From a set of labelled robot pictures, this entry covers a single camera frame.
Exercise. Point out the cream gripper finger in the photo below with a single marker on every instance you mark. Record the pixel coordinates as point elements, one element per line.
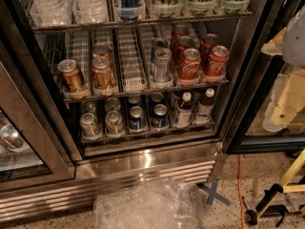
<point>274,46</point>

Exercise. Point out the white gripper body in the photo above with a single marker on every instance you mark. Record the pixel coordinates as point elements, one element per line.
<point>294,43</point>

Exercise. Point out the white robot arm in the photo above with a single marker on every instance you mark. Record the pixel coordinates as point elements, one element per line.
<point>293,48</point>

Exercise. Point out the right glass fridge door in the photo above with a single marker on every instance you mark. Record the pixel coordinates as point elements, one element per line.
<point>253,74</point>

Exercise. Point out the front right coca-cola can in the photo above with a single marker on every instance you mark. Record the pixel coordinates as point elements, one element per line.
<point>217,61</point>

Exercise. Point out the coca-cola can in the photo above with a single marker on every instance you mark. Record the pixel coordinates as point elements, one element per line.
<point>189,64</point>
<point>207,43</point>
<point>217,61</point>
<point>178,31</point>
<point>180,45</point>

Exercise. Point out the rear right coca-cola can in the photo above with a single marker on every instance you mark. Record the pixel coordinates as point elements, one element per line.
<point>207,43</point>

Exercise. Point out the front left coca-cola can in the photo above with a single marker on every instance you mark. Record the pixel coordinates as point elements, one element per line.
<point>189,64</point>

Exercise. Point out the middle left coca-cola can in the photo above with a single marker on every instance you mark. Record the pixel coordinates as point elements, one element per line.
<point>180,45</point>

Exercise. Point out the rear left coca-cola can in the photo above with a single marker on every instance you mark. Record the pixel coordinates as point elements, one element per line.
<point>178,31</point>

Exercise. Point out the front silver can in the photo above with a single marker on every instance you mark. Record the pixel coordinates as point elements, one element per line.
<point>162,60</point>

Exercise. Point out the silver can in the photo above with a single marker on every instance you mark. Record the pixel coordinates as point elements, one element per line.
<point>157,43</point>
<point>162,60</point>

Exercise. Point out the rear silver can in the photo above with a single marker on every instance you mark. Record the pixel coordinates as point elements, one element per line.
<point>157,43</point>

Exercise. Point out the rear right pepsi can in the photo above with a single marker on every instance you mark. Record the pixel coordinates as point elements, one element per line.
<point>157,98</point>

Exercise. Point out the pepsi can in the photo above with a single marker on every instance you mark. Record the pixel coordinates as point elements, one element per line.
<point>159,116</point>
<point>134,100</point>
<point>157,98</point>
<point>136,118</point>

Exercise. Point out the front right pepsi can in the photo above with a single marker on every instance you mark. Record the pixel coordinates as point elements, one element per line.
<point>159,116</point>

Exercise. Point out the empty white can track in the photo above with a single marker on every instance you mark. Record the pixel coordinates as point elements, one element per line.
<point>131,67</point>

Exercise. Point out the rear left pepsi can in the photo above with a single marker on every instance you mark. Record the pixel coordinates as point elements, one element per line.
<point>134,100</point>

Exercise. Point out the red bull can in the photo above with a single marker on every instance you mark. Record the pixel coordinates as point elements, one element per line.
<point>128,9</point>

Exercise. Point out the front left pepsi can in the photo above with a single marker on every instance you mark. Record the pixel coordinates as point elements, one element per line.
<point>136,118</point>

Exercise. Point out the front gold can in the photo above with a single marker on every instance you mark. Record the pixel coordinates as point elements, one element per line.
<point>103,73</point>

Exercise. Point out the gold can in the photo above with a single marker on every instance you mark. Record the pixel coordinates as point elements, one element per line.
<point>72,76</point>
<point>103,73</point>
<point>101,50</point>

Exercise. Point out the rear gold can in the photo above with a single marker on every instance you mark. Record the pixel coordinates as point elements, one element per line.
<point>101,50</point>

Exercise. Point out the steel fridge base grille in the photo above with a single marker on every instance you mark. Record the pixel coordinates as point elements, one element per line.
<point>106,175</point>

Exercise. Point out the left gold can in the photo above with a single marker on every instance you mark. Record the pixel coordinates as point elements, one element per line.
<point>72,76</point>

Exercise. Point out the open glass fridge door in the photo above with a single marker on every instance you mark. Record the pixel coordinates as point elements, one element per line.
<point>25,115</point>

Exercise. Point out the right white-capped juice bottle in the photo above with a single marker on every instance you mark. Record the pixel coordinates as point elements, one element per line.
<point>204,107</point>

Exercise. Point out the white-capped juice bottle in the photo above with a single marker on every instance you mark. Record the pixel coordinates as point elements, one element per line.
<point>183,110</point>
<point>204,107</point>

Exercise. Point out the left white-capped juice bottle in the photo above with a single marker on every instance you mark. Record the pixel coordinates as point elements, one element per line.
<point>183,110</point>

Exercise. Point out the wheeled yellow black stand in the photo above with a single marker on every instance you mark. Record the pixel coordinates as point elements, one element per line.
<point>265,208</point>

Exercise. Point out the blue tape cross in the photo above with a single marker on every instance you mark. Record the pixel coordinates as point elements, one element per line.
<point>212,193</point>

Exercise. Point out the clear plastic bin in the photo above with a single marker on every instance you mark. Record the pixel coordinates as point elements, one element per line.
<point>162,204</point>

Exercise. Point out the right clear water bottle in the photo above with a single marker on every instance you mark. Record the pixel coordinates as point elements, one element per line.
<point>90,11</point>

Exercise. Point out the clear water bottle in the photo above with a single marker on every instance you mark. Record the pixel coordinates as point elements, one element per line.
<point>90,11</point>
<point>47,13</point>

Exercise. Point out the left clear water bottle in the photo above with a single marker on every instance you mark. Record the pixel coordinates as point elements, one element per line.
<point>47,13</point>

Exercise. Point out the top wire shelf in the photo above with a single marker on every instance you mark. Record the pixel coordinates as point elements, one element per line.
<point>139,22</point>

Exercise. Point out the wire shelf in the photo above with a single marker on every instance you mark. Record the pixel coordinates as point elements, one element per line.
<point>139,22</point>
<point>150,133</point>
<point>175,84</point>

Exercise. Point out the middle wire shelf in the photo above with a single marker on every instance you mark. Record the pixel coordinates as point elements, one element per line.
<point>175,84</point>

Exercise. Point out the bottom wire shelf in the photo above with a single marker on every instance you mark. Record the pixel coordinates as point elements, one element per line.
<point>150,133</point>

